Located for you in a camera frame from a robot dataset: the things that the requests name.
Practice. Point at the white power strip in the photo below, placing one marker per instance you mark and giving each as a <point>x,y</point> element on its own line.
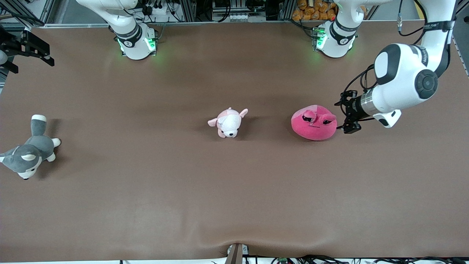
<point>157,9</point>

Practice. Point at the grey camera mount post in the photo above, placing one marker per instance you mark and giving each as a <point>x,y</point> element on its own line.
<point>236,255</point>

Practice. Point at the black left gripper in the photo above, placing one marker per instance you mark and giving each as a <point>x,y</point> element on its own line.
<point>354,107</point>

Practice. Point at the hot pink round plush toy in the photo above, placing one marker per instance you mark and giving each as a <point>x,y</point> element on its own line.
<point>315,130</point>

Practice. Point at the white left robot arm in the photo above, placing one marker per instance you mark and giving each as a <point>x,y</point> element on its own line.
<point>403,80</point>

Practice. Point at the light pink white plush dog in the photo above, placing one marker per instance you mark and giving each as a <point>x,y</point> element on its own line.
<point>229,124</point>

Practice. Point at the small green connector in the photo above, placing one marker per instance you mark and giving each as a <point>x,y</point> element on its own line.
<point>283,260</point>

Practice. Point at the orange plush pile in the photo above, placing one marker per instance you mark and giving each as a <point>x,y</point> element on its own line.
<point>315,9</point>

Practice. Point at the brown table mat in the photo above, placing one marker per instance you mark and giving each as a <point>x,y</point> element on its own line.
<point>234,190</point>

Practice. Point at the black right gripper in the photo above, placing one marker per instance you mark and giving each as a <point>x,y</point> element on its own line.
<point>18,46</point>

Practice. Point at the grey white husky plush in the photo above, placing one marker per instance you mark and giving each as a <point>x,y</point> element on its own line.
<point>34,150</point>

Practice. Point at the silver table edge rail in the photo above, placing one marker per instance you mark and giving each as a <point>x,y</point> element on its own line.
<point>220,23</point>

